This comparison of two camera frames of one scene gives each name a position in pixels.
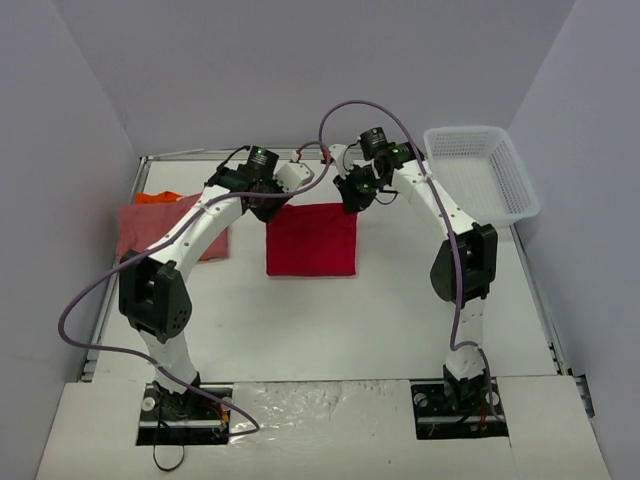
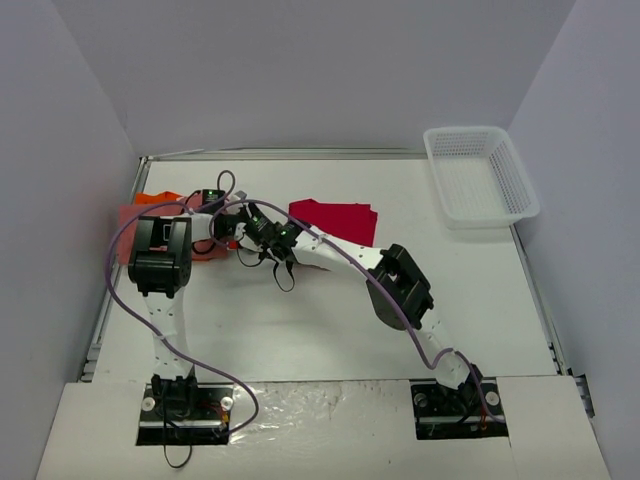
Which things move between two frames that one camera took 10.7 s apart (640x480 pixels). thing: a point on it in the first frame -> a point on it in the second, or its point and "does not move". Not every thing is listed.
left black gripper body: x=267 y=206 -> x=238 y=228
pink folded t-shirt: x=139 y=225 does not move
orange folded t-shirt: x=163 y=197 does not move
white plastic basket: x=479 y=166 does not move
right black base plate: x=458 y=408 does not move
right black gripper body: x=353 y=195 -> x=258 y=226
